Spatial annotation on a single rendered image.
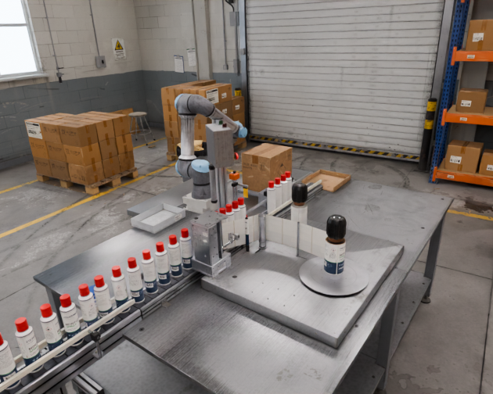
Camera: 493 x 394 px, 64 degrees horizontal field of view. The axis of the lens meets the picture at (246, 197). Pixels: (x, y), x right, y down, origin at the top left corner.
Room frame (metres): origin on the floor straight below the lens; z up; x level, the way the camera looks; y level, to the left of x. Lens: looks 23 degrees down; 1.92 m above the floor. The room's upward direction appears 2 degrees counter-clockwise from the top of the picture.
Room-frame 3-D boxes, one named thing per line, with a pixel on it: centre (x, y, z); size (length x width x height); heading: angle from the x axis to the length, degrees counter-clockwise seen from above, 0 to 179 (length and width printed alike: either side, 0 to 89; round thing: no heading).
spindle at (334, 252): (1.50, -0.38, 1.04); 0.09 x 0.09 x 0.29
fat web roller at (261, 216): (1.77, -0.07, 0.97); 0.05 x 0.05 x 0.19
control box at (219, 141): (1.96, 0.13, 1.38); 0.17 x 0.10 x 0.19; 18
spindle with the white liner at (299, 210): (1.89, -0.28, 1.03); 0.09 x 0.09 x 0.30
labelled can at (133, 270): (1.37, 0.47, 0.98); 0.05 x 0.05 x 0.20
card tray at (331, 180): (2.79, -0.61, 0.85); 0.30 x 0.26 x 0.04; 143
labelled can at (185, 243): (1.61, 0.29, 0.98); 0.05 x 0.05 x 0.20
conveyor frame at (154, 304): (2.00, -0.01, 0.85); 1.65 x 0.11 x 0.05; 143
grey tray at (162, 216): (2.23, 0.55, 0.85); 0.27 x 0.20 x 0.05; 145
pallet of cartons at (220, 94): (6.45, 0.62, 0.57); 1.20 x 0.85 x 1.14; 149
